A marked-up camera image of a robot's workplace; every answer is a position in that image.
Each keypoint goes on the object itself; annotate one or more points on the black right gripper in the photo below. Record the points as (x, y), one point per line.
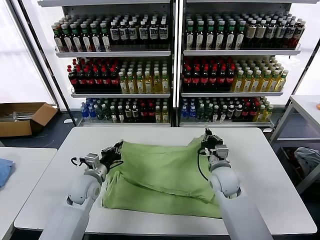
(211, 143)

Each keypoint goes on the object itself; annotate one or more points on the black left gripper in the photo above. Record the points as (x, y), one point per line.
(109, 157)

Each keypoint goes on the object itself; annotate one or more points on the light green polo shirt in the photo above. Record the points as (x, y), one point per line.
(162, 170)

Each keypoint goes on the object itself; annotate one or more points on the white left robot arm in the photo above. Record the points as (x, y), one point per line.
(80, 190)

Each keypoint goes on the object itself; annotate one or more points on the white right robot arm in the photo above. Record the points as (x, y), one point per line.
(225, 182)

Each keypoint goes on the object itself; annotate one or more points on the small dark bottle white cap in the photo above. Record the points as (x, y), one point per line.
(231, 111)
(238, 111)
(135, 113)
(215, 115)
(121, 116)
(113, 116)
(223, 115)
(128, 113)

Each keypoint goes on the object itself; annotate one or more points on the small dark green bottle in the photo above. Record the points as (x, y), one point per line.
(200, 113)
(208, 114)
(100, 113)
(106, 114)

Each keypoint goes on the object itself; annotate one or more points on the small blue drink bottle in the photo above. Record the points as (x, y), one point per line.
(84, 113)
(184, 112)
(92, 112)
(192, 112)

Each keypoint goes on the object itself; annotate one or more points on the small cola bottle red label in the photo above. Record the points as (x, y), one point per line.
(246, 112)
(151, 113)
(253, 112)
(143, 113)

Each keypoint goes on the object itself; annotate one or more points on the small yellow drink bottle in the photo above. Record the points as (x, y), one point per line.
(158, 116)
(260, 115)
(165, 116)
(268, 114)

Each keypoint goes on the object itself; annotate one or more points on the white paper scrap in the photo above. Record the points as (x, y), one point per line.
(67, 121)

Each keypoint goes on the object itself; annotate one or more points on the cola bottle red cap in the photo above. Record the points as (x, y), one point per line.
(204, 81)
(196, 81)
(230, 81)
(72, 81)
(221, 81)
(98, 81)
(187, 81)
(81, 81)
(213, 81)
(89, 81)
(115, 81)
(106, 81)

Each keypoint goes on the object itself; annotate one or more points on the dark storage crate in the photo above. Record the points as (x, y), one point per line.
(285, 160)

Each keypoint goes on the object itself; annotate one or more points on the grey metal shelving unit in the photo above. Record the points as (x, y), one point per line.
(112, 53)
(237, 52)

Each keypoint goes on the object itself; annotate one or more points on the white side table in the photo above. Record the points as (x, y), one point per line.
(30, 170)

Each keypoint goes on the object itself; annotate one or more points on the red crumpled cloth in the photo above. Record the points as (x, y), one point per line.
(298, 170)

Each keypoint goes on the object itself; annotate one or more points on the grey crumpled cloth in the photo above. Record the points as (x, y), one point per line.
(306, 156)

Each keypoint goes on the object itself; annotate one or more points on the dark bottle green cap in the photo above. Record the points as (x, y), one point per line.
(190, 39)
(96, 41)
(210, 39)
(68, 42)
(86, 41)
(220, 39)
(240, 39)
(59, 42)
(231, 39)
(77, 42)
(106, 41)
(200, 39)

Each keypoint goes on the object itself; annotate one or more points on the brown cardboard box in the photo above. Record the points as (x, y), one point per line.
(15, 128)

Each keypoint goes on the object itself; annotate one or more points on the metal parts in box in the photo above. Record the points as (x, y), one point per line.
(17, 115)

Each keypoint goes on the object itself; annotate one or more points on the dark bottle beige label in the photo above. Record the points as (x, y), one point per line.
(250, 33)
(260, 33)

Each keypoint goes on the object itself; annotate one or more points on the blue folded cloth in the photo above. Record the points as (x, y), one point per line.
(6, 170)

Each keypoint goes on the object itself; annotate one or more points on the dark bottle blue label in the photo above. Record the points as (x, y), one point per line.
(143, 33)
(114, 33)
(154, 32)
(289, 34)
(163, 32)
(123, 33)
(133, 33)
(280, 33)
(270, 33)

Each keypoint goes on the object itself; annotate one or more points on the reddish bottle blue label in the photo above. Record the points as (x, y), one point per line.
(298, 34)

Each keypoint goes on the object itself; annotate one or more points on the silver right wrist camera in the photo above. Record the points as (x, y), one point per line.
(222, 152)

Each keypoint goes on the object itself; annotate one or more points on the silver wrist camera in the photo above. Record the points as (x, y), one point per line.
(222, 152)
(92, 160)

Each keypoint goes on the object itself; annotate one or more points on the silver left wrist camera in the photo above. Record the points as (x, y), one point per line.
(92, 160)

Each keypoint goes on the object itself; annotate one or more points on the grey metal frame table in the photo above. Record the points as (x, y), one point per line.
(303, 103)

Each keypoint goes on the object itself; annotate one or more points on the black window post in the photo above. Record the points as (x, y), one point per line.
(23, 2)
(306, 67)

